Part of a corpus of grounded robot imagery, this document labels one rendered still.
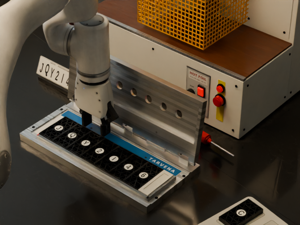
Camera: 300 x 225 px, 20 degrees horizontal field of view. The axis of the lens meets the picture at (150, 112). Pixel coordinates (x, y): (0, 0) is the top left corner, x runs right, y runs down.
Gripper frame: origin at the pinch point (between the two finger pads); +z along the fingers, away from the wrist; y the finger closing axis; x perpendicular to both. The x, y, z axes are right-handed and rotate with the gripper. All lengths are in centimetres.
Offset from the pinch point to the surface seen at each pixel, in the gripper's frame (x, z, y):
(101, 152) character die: -6.9, 0.9, 8.2
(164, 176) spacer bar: -3.2, 1.1, 26.1
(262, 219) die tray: 1, 3, 52
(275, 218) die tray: 4, 3, 54
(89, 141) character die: -5.3, 0.9, 2.8
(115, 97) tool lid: 6.1, -6.2, 1.5
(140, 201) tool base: -13.2, 1.9, 26.9
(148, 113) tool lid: 6.2, -6.4, 12.8
